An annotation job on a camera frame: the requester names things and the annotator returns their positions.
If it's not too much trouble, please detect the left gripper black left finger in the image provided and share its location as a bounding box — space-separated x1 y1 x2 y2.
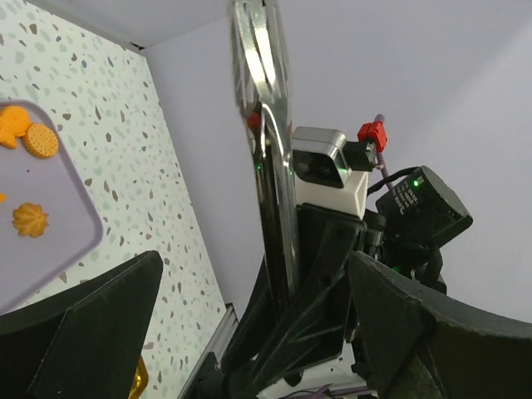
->
1 250 163 398

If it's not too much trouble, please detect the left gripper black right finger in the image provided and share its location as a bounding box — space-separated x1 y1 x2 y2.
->
348 252 531 398

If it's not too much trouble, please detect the orange fish cookie top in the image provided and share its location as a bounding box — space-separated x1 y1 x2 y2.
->
1 106 32 149

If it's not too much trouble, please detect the aluminium front rail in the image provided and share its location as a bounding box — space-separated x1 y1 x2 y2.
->
178 304 238 399

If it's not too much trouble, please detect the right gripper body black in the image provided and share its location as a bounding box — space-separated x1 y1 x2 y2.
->
290 204 368 372

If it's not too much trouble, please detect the round orange cookie right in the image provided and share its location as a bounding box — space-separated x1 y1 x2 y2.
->
22 123 59 159

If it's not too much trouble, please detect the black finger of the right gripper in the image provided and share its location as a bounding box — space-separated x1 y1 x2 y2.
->
249 215 366 394
222 259 290 374

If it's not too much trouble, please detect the gold tin lid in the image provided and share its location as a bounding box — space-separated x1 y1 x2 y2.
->
128 357 149 399

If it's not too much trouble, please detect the lavender plastic tray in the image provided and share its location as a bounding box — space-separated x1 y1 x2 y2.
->
0 99 105 315

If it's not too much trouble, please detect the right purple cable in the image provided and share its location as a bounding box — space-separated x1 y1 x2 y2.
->
372 112 394 196

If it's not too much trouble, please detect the swirl cookie tray right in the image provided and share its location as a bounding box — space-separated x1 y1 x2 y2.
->
12 203 49 238

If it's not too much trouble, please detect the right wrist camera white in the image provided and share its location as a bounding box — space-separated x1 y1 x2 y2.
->
293 114 389 219

